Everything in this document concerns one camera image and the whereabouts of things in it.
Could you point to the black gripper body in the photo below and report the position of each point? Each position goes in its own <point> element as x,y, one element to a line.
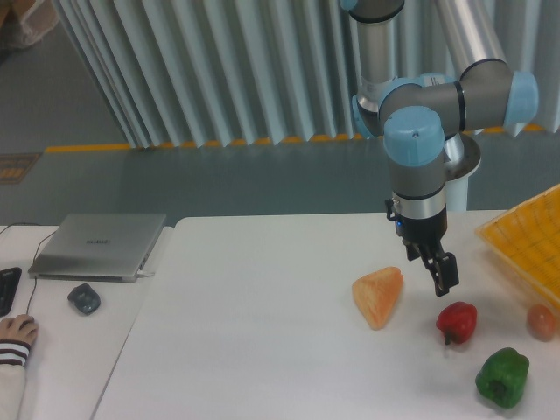
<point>421,237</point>

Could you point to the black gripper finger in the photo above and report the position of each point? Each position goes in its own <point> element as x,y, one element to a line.
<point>427,257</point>
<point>446,273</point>

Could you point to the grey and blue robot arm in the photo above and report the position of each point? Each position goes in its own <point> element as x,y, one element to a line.
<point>417,116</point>

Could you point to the striped cuff white sleeve forearm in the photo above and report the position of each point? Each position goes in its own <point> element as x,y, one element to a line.
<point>14,355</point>

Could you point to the red bell pepper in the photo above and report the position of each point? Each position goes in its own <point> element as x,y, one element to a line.
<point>457,322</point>

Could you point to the green bell pepper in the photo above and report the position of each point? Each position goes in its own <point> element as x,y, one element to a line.
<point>503,377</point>

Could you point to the person's hand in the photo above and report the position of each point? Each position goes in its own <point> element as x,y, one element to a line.
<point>8,331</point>

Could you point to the orange toy sandwich wedge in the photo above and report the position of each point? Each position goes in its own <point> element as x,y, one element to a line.
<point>376,294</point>

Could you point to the yellow plastic basket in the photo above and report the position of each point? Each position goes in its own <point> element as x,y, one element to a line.
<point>526,238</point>

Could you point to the brown egg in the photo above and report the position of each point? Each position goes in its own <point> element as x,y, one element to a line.
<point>541,322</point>

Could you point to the white folding partition screen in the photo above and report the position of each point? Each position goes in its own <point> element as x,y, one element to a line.
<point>203,71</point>

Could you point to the black earbuds case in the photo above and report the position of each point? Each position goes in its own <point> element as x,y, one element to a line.
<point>84,299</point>

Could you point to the silver closed laptop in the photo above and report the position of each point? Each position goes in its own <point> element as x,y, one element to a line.
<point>99,247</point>

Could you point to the black computer mouse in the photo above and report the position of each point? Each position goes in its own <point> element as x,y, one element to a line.
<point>27,328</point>

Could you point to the black keyboard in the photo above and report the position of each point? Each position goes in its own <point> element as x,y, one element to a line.
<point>9,285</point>

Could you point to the white laptop cable plug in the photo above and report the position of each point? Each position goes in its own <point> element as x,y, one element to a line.
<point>142,273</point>

